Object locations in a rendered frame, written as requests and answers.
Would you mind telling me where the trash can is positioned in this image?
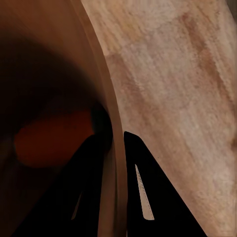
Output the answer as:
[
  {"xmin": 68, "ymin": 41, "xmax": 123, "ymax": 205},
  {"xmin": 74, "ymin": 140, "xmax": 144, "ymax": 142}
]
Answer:
[{"xmin": 0, "ymin": 0, "xmax": 128, "ymax": 237}]

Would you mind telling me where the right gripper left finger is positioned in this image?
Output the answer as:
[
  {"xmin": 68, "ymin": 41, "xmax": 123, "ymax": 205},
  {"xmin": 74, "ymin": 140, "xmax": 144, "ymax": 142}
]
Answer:
[{"xmin": 10, "ymin": 131, "xmax": 105, "ymax": 237}]

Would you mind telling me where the can of soda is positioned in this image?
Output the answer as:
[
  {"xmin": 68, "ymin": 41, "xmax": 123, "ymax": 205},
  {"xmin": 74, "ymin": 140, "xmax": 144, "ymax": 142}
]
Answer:
[{"xmin": 13, "ymin": 108, "xmax": 112, "ymax": 169}]

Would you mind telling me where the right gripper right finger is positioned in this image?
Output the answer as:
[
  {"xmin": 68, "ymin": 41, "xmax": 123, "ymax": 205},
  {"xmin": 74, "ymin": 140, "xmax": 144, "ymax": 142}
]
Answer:
[{"xmin": 124, "ymin": 131, "xmax": 207, "ymax": 237}]

